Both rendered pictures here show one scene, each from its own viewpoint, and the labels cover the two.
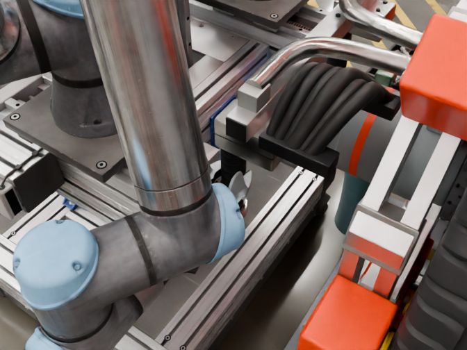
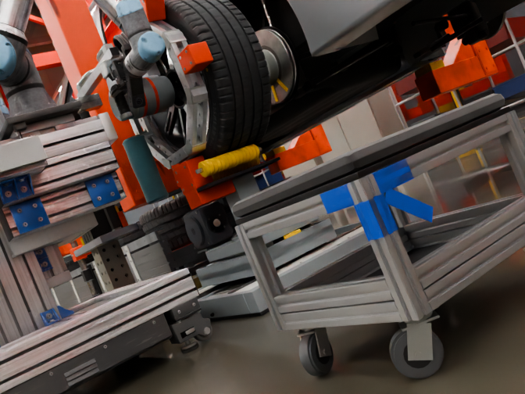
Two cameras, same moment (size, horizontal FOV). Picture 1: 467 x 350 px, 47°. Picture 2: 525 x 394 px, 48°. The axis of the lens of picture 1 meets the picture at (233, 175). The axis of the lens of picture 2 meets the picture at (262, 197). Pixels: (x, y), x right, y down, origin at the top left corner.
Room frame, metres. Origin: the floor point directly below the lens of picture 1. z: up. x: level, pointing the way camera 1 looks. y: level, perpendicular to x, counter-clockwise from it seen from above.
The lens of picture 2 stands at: (-0.52, 1.68, 0.32)
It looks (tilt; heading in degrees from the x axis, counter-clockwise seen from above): 0 degrees down; 293
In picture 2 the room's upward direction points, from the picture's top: 23 degrees counter-clockwise
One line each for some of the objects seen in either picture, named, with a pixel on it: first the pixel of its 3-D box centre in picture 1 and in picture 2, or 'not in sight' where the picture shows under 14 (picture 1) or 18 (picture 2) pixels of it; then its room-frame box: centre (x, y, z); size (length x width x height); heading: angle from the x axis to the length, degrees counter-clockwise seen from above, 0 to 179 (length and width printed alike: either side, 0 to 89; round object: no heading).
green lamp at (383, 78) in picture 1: (385, 78); not in sight; (0.99, -0.35, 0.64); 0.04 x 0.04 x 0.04; 57
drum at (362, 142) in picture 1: (389, 139); (141, 97); (0.57, -0.23, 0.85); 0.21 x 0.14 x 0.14; 57
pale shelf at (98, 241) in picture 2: not in sight; (104, 240); (1.16, -0.46, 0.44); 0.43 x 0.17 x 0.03; 147
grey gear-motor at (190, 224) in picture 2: not in sight; (237, 228); (0.66, -0.72, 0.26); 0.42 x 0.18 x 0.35; 57
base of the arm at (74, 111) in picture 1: (93, 82); (30, 105); (0.69, 0.22, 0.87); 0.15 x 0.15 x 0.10
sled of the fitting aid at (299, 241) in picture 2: not in sight; (262, 254); (0.47, -0.45, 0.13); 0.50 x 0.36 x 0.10; 147
